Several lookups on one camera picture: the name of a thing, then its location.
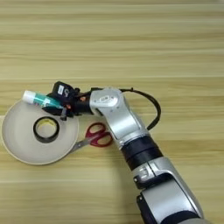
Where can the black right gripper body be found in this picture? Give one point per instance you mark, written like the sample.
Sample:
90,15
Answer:
78,105

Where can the white green glue stick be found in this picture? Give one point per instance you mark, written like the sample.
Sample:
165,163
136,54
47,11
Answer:
36,98

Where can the beige round plate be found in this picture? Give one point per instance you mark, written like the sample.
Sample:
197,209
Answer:
20,140

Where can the black tape roll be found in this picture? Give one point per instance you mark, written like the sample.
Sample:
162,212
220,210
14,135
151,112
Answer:
37,134

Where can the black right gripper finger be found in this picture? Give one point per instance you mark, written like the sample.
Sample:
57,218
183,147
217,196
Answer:
52,110
52,94

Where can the black box white label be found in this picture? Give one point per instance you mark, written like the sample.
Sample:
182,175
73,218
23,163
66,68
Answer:
62,89

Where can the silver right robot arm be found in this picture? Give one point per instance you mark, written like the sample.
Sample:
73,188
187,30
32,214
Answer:
125,119

